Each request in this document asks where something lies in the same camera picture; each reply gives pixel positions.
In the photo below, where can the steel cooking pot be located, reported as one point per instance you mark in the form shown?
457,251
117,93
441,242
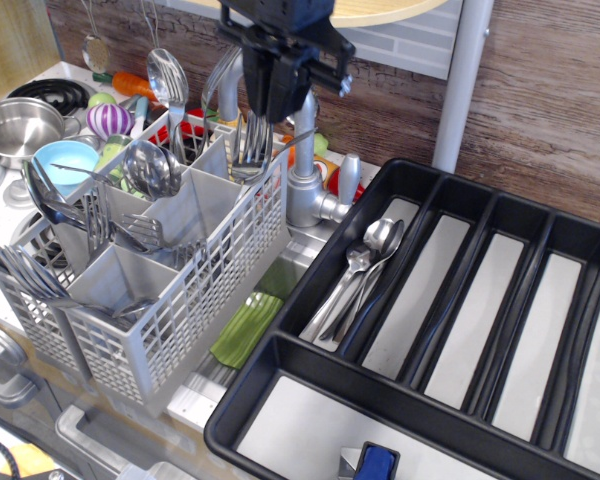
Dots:
28,124

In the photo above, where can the light blue plastic bowl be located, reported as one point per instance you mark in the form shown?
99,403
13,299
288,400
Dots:
67,153

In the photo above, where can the steel spoon in tray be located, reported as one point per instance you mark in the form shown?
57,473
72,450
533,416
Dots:
383,232
359,256

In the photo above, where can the hanging steel strainer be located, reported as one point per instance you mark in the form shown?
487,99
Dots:
95,51

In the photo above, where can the steel knives bunch front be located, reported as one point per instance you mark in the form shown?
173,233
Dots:
30,274

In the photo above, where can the small steel spoon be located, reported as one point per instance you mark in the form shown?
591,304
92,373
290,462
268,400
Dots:
345,303

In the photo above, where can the silver toy faucet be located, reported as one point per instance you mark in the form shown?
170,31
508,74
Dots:
308,201

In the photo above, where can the steel forks bunch back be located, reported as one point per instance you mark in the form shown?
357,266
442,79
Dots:
252,150

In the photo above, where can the white metal post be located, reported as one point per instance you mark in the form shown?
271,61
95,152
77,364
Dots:
473,31

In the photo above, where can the toy carrot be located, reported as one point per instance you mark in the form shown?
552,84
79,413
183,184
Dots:
127,84

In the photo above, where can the purple striped toy egg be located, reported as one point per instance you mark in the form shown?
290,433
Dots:
105,120

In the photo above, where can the black cutlery tray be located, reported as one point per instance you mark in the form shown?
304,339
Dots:
476,354

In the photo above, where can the steel fork middle compartment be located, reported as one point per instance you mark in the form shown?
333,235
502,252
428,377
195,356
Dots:
97,223

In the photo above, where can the large slotted steel spoon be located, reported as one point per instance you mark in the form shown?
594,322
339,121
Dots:
152,169

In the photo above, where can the large dark steel ladle spoon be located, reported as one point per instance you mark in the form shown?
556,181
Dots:
51,205

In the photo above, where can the blue clamp object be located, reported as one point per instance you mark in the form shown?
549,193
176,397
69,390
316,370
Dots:
371,461

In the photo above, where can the grey plastic cutlery basket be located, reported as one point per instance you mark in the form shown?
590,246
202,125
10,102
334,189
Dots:
132,323

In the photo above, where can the black stove burner coil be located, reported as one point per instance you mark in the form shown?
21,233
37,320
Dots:
66,96

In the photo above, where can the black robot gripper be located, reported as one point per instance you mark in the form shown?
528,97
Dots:
298,38

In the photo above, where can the wooden round shelf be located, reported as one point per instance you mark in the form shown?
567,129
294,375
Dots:
380,12

